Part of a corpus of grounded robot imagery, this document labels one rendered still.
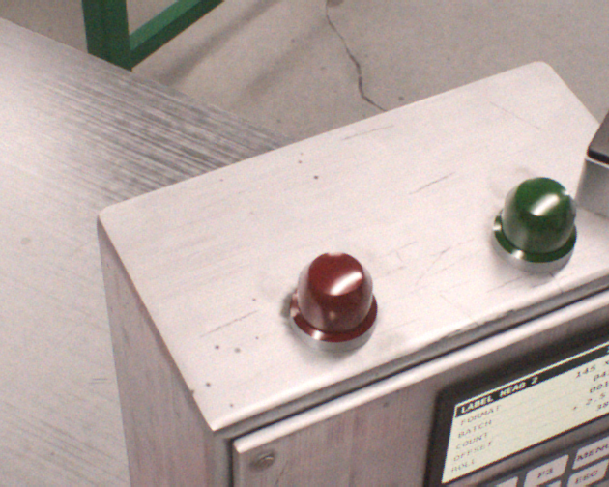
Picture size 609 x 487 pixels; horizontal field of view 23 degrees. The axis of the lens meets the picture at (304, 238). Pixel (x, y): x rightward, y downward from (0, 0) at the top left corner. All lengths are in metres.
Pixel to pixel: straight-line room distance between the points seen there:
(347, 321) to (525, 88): 0.13
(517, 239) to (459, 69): 2.24
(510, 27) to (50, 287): 1.64
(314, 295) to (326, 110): 2.17
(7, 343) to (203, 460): 0.82
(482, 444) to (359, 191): 0.09
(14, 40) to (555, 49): 1.45
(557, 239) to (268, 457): 0.11
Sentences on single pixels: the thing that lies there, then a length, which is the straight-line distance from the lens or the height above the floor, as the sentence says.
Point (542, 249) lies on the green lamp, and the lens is 0.45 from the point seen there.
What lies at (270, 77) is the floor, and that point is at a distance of 2.64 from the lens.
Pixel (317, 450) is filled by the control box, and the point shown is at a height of 1.45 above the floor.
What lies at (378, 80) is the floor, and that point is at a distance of 2.64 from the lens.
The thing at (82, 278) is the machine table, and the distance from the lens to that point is 1.28.
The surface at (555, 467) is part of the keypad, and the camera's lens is 0.53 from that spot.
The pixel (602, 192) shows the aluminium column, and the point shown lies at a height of 1.48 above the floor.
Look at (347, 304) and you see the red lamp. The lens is 0.42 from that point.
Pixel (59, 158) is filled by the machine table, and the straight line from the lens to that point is 1.37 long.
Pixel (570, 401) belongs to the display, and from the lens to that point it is 0.49.
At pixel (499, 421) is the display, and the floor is 1.43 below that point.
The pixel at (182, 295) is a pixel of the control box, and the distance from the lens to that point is 0.44.
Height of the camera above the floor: 1.82
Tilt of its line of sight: 50 degrees down
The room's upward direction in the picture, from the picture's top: 2 degrees clockwise
